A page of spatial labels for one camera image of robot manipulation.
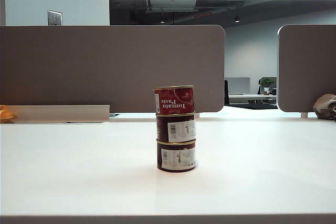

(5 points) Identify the brown cloth bag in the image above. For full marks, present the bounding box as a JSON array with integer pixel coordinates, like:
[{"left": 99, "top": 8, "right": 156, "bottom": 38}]
[{"left": 312, "top": 93, "right": 336, "bottom": 120}]

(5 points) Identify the grey background screen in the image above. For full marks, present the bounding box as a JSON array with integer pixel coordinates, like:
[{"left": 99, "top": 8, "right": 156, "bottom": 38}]
[{"left": 225, "top": 77, "right": 250, "bottom": 95}]

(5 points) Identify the metal wall switch plate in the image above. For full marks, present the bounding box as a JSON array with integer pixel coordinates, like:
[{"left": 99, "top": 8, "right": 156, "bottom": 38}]
[{"left": 47, "top": 9, "right": 63, "bottom": 26}]

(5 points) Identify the green potted plant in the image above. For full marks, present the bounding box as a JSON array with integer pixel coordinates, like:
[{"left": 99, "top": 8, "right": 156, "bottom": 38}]
[{"left": 259, "top": 77, "right": 275, "bottom": 95}]

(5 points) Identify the orange plastic bag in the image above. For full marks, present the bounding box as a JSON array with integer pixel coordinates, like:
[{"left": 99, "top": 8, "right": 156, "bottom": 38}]
[{"left": 0, "top": 104, "right": 17, "bottom": 123}]

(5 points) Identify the white background desk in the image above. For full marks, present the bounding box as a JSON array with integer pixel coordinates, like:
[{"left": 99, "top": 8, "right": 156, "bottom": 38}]
[{"left": 228, "top": 93, "right": 278, "bottom": 104}]

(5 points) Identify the red tomato paste can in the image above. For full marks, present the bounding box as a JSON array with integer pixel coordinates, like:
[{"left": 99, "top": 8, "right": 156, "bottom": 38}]
[
  {"left": 156, "top": 138, "right": 197, "bottom": 173},
  {"left": 153, "top": 84, "right": 195, "bottom": 116},
  {"left": 155, "top": 112, "right": 197, "bottom": 143}
]

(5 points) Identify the narrow brown desk partition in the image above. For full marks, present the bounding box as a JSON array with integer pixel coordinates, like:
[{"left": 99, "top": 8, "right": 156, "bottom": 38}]
[{"left": 277, "top": 24, "right": 336, "bottom": 113}]

